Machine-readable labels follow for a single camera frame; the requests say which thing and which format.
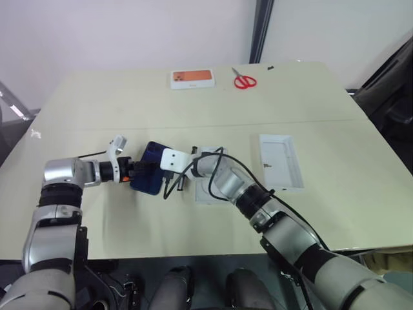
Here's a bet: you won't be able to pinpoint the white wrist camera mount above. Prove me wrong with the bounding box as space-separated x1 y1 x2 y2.
107 134 128 184
159 147 192 172

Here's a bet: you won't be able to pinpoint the dark rounded shape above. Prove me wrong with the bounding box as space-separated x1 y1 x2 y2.
225 267 275 310
148 265 196 310

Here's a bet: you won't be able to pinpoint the black chair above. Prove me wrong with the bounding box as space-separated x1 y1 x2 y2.
345 38 413 152

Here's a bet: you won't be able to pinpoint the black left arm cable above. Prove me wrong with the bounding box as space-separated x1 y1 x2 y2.
78 149 108 160

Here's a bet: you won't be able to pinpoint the white box with orange print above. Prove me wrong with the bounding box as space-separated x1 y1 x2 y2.
170 68 217 90

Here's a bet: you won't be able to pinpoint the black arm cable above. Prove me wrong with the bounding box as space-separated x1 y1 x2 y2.
163 147 330 253
78 149 108 160

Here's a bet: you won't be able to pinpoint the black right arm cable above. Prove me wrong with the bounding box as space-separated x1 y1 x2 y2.
163 147 330 253

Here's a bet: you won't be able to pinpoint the white phone box lid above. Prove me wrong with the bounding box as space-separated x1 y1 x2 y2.
259 133 306 195

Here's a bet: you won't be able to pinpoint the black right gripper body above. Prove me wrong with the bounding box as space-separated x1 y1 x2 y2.
163 170 186 192

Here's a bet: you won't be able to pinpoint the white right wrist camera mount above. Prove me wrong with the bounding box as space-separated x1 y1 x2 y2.
159 147 192 172

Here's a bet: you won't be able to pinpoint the dark blue phone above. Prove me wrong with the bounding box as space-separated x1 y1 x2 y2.
129 140 170 196

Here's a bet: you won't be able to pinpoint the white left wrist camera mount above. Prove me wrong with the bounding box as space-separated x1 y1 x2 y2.
107 134 128 184

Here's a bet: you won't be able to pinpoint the red handled scissors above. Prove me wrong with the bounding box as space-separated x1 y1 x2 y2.
231 67 257 90

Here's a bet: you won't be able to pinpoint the black metal frame post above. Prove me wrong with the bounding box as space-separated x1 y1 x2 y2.
248 0 276 64

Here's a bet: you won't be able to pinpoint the white phone box base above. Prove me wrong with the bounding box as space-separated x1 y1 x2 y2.
194 146 230 207

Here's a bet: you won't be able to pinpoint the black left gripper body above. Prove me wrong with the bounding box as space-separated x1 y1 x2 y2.
117 156 136 183

